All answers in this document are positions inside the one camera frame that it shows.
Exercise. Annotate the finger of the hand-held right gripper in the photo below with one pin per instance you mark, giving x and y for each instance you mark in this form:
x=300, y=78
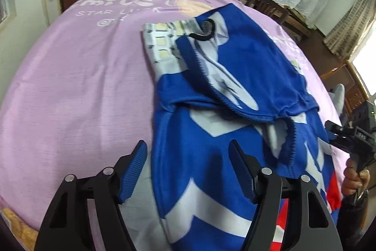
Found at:
x=342, y=137

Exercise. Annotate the white framed window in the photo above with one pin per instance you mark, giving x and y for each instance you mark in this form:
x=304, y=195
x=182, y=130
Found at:
x=4, y=10

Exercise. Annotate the wooden desk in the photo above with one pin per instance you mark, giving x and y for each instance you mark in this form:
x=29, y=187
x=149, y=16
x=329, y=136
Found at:
x=296, y=27

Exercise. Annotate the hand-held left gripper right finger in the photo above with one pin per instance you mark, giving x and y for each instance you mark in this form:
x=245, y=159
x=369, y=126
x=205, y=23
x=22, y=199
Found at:
x=242, y=173

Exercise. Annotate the blue white red zip hoodie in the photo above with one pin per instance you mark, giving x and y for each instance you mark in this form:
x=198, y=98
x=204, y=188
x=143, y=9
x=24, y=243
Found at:
x=205, y=136

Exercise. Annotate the person's right hand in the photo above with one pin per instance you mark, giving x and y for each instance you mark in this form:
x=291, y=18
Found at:
x=351, y=183

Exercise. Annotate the dark wooden chair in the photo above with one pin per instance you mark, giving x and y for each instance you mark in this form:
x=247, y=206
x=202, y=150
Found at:
x=264, y=5

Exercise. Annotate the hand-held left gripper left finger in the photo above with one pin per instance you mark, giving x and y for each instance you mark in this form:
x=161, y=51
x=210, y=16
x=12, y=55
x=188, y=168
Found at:
x=133, y=174

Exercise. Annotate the light wooden armchair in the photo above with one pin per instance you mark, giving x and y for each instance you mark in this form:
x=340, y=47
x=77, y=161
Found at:
x=337, y=74

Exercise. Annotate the pink printed bed sheet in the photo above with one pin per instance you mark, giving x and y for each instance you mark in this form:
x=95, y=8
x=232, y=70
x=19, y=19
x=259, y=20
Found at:
x=73, y=77

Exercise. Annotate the checked curtain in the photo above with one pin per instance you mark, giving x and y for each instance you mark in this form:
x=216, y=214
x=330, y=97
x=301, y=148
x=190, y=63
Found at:
x=349, y=27

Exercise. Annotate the white plush toy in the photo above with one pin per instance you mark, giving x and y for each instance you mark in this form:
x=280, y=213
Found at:
x=337, y=95

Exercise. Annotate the orange snack packet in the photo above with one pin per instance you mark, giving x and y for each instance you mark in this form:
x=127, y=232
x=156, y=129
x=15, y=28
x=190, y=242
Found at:
x=14, y=230

